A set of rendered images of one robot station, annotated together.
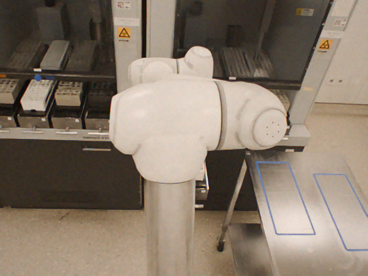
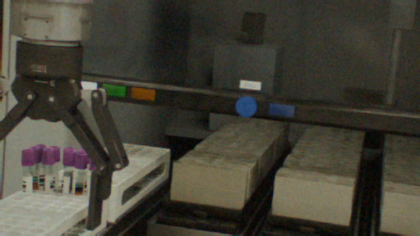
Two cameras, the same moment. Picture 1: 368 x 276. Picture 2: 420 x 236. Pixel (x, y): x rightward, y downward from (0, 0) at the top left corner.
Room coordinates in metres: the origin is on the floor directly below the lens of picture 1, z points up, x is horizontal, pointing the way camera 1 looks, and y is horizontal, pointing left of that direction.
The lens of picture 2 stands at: (0.14, -0.52, 1.14)
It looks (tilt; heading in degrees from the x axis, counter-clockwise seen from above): 9 degrees down; 18
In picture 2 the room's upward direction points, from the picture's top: 5 degrees clockwise
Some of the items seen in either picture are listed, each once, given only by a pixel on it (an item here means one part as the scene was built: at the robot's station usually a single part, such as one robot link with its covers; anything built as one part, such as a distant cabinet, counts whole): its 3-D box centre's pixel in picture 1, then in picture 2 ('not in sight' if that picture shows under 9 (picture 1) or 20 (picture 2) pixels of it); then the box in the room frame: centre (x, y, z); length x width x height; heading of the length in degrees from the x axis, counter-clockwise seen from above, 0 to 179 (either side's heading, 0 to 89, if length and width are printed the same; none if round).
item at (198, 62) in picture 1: (194, 69); not in sight; (1.00, -0.02, 1.20); 0.13 x 0.11 x 0.16; 102
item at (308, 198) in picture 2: not in sight; (312, 200); (1.31, -0.30, 0.85); 0.12 x 0.02 x 0.06; 96
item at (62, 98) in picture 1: (68, 99); not in sight; (1.20, 0.55, 0.85); 0.12 x 0.02 x 0.06; 98
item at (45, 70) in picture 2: not in sight; (48, 81); (1.01, -0.03, 1.02); 0.08 x 0.07 x 0.09; 97
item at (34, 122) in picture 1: (50, 82); not in sight; (1.42, 0.73, 0.78); 0.73 x 0.14 x 0.09; 7
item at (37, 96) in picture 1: (41, 88); not in sight; (1.28, 0.72, 0.83); 0.30 x 0.10 x 0.06; 7
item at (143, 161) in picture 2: not in sight; (114, 181); (1.28, 0.01, 0.83); 0.30 x 0.10 x 0.06; 7
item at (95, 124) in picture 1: (108, 85); not in sight; (1.45, 0.43, 0.78); 0.73 x 0.14 x 0.09; 7
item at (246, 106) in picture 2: not in sight; (246, 106); (1.27, -0.20, 0.98); 0.03 x 0.01 x 0.03; 97
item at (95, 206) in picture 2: not in sight; (96, 198); (1.01, -0.10, 0.88); 0.03 x 0.01 x 0.07; 7
